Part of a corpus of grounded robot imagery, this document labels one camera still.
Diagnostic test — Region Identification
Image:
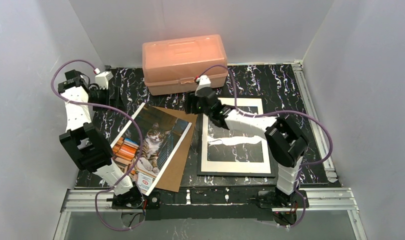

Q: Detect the black picture frame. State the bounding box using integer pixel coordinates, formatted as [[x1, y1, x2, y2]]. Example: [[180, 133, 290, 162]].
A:
[[197, 95, 278, 179]]

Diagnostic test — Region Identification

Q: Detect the cat photo print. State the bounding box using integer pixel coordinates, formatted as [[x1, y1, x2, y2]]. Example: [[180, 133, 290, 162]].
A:
[[111, 103, 193, 196]]

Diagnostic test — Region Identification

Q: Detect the white mat board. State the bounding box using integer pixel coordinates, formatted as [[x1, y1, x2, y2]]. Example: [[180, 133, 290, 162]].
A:
[[200, 96, 272, 174]]

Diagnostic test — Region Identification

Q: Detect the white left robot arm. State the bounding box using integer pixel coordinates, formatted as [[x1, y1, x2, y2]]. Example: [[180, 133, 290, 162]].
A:
[[57, 69, 134, 196]]

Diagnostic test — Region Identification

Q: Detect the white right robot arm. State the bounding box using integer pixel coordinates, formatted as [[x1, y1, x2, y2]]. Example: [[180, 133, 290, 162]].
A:
[[185, 87, 309, 197]]

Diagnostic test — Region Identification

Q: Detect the pink plastic storage box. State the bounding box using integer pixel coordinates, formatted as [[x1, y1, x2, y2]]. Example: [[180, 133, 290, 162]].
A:
[[142, 34, 228, 96]]

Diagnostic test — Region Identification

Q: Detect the brown cardboard backing board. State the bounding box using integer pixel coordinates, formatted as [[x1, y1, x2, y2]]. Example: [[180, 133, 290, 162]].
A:
[[155, 106, 197, 192]]

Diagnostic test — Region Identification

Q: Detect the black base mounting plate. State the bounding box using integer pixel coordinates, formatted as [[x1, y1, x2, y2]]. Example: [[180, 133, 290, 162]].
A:
[[107, 185, 310, 222]]

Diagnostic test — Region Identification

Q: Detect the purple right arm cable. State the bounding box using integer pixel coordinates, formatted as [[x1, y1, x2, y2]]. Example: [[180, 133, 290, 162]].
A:
[[194, 64, 334, 229]]

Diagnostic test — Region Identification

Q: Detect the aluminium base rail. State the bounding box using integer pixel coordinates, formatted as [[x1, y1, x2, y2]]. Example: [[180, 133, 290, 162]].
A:
[[54, 186, 367, 240]]

